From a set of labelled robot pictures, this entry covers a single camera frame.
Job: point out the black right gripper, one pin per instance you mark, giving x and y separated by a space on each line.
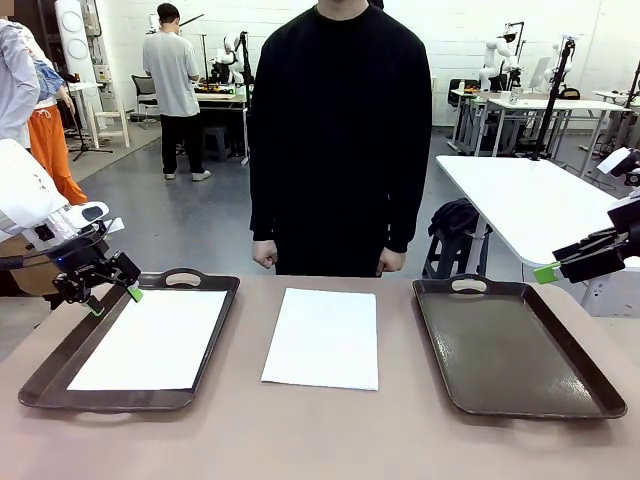
630 225

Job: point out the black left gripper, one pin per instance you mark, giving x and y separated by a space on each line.
82 267

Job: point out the white A4 paper stack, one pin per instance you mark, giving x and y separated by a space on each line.
320 340

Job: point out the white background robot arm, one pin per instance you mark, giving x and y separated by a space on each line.
492 50
556 47

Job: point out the person's right forearm black sleeve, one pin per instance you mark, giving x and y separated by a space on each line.
262 205

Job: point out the person's left forearm black sleeve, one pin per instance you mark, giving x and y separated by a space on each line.
405 210

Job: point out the person's right hand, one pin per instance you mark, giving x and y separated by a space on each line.
265 255

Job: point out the person's left hand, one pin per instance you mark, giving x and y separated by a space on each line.
392 261

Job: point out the large white table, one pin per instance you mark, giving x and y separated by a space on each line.
525 210

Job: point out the brown plastic serving tray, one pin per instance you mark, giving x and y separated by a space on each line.
55 370
510 350

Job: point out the person in orange pants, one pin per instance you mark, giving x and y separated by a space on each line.
52 150

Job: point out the black step stool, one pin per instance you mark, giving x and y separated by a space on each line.
447 255

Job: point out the black pole stand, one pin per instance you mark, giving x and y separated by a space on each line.
548 117

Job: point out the long white desk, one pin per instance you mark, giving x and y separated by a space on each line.
590 104

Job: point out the small white desk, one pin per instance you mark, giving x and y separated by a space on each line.
615 95

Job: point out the black tan bag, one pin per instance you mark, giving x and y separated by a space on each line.
570 94

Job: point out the white wooden stool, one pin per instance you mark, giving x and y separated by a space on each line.
110 116

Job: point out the patterned white cup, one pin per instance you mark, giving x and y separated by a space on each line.
516 96

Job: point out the grey plastic stool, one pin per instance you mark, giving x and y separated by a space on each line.
216 142

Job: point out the black office chair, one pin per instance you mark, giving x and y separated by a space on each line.
139 90

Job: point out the black desk chair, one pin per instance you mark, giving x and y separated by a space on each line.
457 87

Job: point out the person in white t-shirt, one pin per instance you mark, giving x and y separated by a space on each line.
170 75

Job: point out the background work desk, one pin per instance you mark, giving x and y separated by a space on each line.
220 97

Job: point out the white tower air conditioner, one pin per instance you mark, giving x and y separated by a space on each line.
75 45

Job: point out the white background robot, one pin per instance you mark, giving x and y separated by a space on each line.
230 55

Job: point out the person in black sweater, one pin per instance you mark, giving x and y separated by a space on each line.
340 125

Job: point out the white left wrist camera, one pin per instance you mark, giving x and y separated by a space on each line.
116 225

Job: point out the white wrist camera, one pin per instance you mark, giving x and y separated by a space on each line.
116 225
615 161

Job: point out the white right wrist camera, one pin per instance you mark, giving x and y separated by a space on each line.
615 161

